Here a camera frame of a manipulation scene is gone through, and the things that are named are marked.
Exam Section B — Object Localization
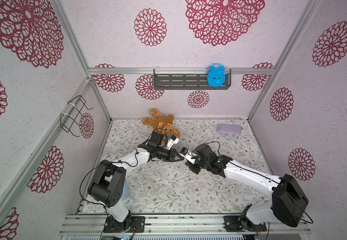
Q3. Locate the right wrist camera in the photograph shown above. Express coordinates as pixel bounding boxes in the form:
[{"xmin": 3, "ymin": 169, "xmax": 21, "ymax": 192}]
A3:
[{"xmin": 180, "ymin": 147, "xmax": 199, "ymax": 165}]

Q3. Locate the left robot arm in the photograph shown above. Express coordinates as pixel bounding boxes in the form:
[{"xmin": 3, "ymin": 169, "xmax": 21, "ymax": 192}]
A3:
[{"xmin": 86, "ymin": 130, "xmax": 184, "ymax": 233}]

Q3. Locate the blue alarm clock toy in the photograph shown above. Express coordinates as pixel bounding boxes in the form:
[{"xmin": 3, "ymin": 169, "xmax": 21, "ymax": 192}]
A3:
[{"xmin": 207, "ymin": 64, "xmax": 226, "ymax": 87}]

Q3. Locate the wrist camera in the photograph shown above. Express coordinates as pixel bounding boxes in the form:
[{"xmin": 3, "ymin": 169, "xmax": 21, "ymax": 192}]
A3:
[
  {"xmin": 166, "ymin": 135, "xmax": 179, "ymax": 150},
  {"xmin": 180, "ymin": 147, "xmax": 199, "ymax": 165}
]

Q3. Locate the aluminium front rail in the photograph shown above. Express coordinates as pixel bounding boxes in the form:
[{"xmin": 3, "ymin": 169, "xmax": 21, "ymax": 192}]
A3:
[{"xmin": 58, "ymin": 214, "xmax": 311, "ymax": 237}]

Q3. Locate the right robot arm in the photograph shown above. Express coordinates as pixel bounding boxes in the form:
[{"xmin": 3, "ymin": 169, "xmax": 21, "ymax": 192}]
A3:
[{"xmin": 180, "ymin": 144, "xmax": 309, "ymax": 232}]

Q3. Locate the black wire wall rack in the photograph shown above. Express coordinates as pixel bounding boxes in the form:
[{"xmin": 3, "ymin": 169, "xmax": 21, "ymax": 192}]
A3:
[{"xmin": 59, "ymin": 95, "xmax": 93, "ymax": 138}]

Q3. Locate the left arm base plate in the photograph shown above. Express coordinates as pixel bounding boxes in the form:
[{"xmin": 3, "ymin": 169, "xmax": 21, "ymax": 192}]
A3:
[{"xmin": 103, "ymin": 216, "xmax": 145, "ymax": 233}]

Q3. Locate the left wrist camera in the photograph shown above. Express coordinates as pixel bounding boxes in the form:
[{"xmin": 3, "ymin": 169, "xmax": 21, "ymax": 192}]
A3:
[{"xmin": 166, "ymin": 135, "xmax": 179, "ymax": 150}]

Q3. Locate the brown teddy bear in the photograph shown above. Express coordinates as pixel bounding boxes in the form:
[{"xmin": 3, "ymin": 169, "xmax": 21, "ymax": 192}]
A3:
[{"xmin": 141, "ymin": 108, "xmax": 181, "ymax": 138}]

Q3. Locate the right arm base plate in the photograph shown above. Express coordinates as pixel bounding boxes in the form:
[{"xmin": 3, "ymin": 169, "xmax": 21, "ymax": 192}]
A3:
[{"xmin": 224, "ymin": 215, "xmax": 267, "ymax": 233}]

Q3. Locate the grey wall shelf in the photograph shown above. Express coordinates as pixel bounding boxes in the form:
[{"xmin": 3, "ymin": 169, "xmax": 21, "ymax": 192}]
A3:
[{"xmin": 153, "ymin": 69, "xmax": 231, "ymax": 91}]

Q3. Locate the light blue cup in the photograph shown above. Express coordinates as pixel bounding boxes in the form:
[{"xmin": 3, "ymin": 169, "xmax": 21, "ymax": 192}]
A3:
[{"xmin": 121, "ymin": 182, "xmax": 129, "ymax": 201}]

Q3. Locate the purple rectangular case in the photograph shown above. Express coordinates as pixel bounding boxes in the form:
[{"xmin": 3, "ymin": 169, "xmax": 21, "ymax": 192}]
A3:
[{"xmin": 218, "ymin": 124, "xmax": 242, "ymax": 135}]

